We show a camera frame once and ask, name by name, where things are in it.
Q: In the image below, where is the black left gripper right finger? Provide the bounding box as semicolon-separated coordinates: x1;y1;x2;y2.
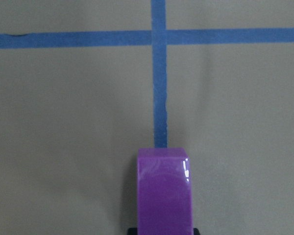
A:
193;228;200;235

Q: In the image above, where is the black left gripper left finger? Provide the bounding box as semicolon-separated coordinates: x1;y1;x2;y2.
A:
126;227;138;235

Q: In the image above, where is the purple trapezoid block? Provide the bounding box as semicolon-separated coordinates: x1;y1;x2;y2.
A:
137;148;194;235

